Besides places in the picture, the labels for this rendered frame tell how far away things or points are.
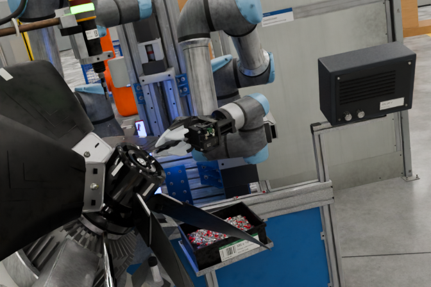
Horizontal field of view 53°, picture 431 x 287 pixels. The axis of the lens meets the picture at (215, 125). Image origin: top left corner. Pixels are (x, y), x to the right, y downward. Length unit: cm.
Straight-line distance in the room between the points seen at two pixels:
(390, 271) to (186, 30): 171
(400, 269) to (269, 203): 120
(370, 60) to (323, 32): 153
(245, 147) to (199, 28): 36
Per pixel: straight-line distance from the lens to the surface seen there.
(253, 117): 119
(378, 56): 136
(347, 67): 130
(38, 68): 102
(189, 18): 124
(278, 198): 144
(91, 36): 90
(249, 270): 156
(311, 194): 145
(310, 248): 157
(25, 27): 87
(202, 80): 123
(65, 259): 80
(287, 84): 284
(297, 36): 281
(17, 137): 70
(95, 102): 167
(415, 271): 248
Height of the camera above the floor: 151
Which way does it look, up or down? 17 degrees down
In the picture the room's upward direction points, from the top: 12 degrees counter-clockwise
